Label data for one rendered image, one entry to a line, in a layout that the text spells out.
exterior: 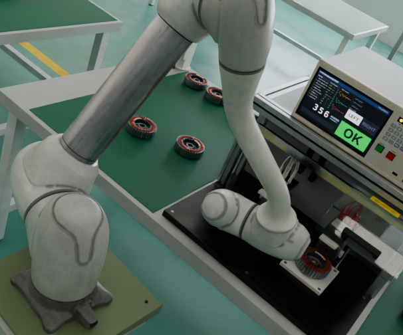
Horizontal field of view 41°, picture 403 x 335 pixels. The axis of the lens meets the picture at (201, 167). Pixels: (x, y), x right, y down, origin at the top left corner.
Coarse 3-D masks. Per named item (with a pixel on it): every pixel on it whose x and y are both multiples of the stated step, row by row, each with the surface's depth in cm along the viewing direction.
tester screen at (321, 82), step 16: (320, 80) 162; (336, 80) 159; (320, 96) 163; (336, 96) 160; (352, 96) 157; (304, 112) 168; (336, 112) 162; (368, 112) 156; (384, 112) 153; (336, 128) 163; (368, 144) 159
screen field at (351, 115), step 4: (348, 112) 159; (352, 112) 159; (344, 116) 160; (348, 116) 160; (352, 116) 159; (356, 116) 158; (360, 116) 158; (352, 120) 159; (356, 120) 159; (360, 120) 158; (364, 120) 157; (356, 124) 159; (360, 124) 158; (364, 124) 158; (368, 124) 157; (372, 124) 156; (364, 128) 158; (368, 128) 157; (372, 128) 157; (376, 128) 156; (368, 132) 158; (372, 132) 157
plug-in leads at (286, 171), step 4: (292, 160) 180; (288, 164) 179; (292, 164) 176; (280, 168) 178; (288, 168) 180; (296, 168) 176; (284, 172) 180; (288, 172) 176; (296, 172) 178; (284, 176) 177; (292, 176) 176; (288, 180) 180
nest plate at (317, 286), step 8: (280, 264) 164; (288, 264) 164; (296, 264) 166; (296, 272) 163; (336, 272) 170; (304, 280) 161; (312, 280) 162; (320, 280) 163; (328, 280) 165; (312, 288) 160; (320, 288) 160
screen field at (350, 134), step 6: (342, 126) 162; (348, 126) 161; (336, 132) 163; (342, 132) 162; (348, 132) 161; (354, 132) 160; (360, 132) 159; (342, 138) 163; (348, 138) 162; (354, 138) 161; (360, 138) 160; (366, 138) 158; (354, 144) 161; (360, 144) 160; (366, 144) 159; (360, 150) 161
